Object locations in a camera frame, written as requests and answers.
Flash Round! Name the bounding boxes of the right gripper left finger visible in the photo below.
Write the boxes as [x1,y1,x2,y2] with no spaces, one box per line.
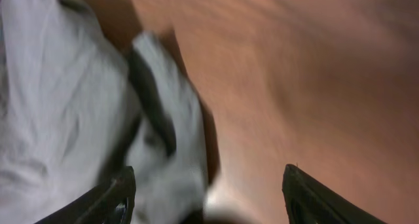
[35,166,136,224]

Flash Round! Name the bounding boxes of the grey shorts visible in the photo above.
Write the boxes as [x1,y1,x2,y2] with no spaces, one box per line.
[1,0,208,223]

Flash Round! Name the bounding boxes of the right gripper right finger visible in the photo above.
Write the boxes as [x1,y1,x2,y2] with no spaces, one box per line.
[282,164,384,224]

